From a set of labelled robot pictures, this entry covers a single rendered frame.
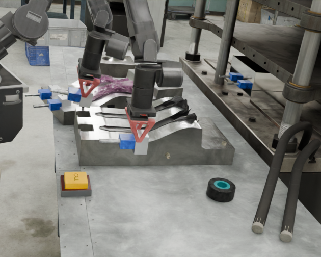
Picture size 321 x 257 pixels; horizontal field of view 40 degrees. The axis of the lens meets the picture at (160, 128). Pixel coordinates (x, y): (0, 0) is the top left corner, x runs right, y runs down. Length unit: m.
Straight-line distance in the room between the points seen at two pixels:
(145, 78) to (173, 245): 0.42
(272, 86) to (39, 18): 1.28
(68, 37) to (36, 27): 3.86
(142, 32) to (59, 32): 3.78
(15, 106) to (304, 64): 0.95
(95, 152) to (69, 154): 0.11
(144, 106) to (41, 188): 1.67
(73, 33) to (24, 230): 2.91
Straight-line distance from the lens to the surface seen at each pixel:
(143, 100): 1.16
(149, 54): 1.14
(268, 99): 2.10
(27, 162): 3.03
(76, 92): 1.46
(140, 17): 1.15
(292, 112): 1.66
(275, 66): 1.90
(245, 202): 1.32
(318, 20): 1.56
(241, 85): 2.09
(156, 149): 1.39
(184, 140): 1.40
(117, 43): 1.37
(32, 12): 1.08
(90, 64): 1.40
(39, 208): 2.59
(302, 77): 1.62
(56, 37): 4.91
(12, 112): 1.28
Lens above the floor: 1.48
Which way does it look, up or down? 24 degrees down
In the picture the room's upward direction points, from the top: 8 degrees clockwise
